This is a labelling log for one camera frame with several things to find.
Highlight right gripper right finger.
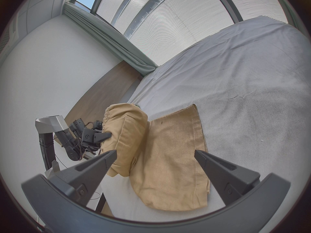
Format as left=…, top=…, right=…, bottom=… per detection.
left=194, top=150, right=261, bottom=207

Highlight grey-green curtain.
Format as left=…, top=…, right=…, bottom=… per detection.
left=64, top=4, right=158, bottom=76

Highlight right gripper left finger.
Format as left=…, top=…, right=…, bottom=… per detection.
left=50, top=150, right=118, bottom=207

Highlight white ceiling air conditioner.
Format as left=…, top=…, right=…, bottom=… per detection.
left=0, top=21, right=20, bottom=56

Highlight tan shorts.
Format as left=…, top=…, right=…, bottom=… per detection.
left=100, top=103, right=211, bottom=212

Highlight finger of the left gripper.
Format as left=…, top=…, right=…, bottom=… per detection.
left=94, top=133, right=113, bottom=143

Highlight window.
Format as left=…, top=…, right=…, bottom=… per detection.
left=64, top=0, right=299, bottom=68

